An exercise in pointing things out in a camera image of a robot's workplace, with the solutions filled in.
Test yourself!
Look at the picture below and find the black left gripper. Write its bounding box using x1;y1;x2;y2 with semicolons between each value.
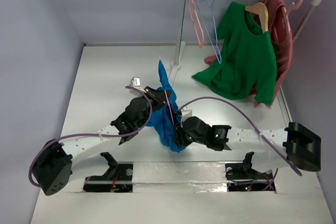
136;87;171;129

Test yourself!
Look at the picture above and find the blue t-shirt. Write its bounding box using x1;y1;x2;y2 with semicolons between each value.
147;60;185;153

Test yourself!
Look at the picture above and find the pink wire hanger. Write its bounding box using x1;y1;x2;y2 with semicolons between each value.
159;55;175;126

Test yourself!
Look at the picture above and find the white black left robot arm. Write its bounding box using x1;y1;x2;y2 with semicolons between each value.
29;87;172;196

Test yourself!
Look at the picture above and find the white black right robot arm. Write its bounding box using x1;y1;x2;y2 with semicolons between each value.
173;116;321;178

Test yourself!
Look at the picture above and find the green t-shirt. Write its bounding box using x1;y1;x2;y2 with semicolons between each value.
192;2;277;105

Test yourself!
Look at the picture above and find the pink plastic hanger left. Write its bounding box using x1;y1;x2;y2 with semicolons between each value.
187;0;204;48

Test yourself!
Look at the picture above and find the pink plastic hanger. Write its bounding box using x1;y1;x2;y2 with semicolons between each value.
285;0;303;17
187;0;204;48

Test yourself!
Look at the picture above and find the wooden hanger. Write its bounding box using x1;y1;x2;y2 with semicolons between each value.
245;2;269;33

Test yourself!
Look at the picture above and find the pink plastic hanger right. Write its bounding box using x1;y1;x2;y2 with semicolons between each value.
285;0;303;17

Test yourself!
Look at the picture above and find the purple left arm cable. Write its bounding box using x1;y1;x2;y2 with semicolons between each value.
28;85;153;188

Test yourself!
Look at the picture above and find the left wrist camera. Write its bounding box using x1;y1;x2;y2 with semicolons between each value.
126;77;144;97

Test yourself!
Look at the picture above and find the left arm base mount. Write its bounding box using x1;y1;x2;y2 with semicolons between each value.
83;152;133;193

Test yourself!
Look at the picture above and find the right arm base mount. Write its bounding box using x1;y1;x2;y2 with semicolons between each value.
225;152;276;192

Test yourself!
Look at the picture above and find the light blue wire hanger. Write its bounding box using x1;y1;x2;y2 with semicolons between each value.
195;0;224;65

